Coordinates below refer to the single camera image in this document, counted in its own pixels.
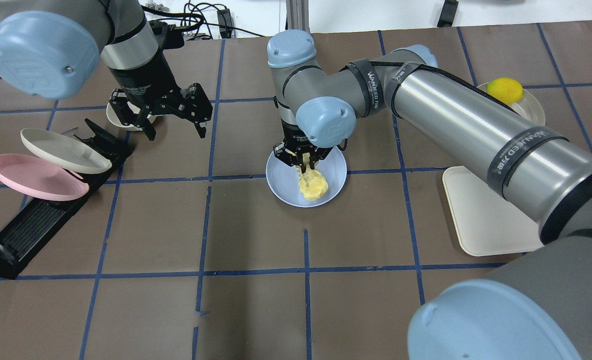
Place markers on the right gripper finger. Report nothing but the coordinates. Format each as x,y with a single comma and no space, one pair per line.
286,156
317,154

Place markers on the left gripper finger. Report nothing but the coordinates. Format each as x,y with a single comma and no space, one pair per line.
191,104
148,124

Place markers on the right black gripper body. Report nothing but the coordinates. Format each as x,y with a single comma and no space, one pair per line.
291,134

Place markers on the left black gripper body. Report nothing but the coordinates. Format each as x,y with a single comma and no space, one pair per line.
139,80

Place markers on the blue plate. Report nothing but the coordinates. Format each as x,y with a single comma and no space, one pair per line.
283,179

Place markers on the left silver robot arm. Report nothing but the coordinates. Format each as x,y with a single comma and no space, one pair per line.
50,48

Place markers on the cream white plate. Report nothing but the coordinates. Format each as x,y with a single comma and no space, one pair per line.
65,152

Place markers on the pink plate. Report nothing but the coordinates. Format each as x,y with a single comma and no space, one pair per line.
39,178

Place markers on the cream bowl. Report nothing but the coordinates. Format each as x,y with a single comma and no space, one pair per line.
119,111

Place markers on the black power adapter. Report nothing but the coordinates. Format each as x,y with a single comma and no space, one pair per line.
225,23

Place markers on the white tray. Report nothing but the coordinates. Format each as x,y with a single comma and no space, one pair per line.
484,223

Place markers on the black dish rack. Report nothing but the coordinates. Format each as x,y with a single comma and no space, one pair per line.
40,220

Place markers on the yellow lemon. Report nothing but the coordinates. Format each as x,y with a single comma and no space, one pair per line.
506,90

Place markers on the grey shallow bowl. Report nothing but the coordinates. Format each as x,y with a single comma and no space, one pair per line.
528,107

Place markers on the aluminium frame post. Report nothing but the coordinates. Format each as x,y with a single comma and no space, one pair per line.
297,15

